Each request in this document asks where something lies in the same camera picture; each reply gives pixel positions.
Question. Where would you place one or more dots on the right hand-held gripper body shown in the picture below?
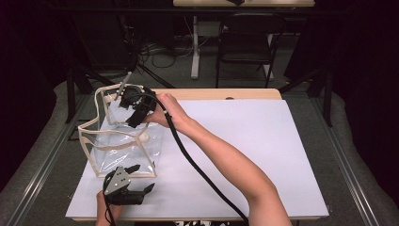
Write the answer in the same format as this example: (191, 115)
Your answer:
(141, 100)

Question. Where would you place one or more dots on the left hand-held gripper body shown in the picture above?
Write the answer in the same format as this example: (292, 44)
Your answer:
(117, 182)

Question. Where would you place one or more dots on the clear bag with beige trim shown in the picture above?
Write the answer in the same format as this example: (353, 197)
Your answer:
(119, 150)

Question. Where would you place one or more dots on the person's left hand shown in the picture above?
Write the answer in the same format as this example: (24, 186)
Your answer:
(106, 211)

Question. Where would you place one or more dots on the person's right hand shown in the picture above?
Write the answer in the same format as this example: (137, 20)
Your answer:
(171, 113)

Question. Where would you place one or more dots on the black tripod legs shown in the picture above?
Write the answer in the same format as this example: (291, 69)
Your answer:
(155, 77)

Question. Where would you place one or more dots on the white desk with legs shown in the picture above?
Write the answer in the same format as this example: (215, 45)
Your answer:
(195, 56)

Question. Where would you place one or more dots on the black metal stand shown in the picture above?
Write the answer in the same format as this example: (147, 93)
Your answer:
(70, 94)
(328, 100)

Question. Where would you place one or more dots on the wooden table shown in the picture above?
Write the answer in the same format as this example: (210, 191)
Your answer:
(213, 93)

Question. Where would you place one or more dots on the black folding chair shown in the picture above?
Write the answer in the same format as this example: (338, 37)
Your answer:
(247, 47)

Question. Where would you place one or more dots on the white table mat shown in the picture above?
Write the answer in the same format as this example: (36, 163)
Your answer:
(266, 141)

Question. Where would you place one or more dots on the grey metal floor rail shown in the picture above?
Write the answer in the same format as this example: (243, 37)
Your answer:
(345, 163)
(44, 163)

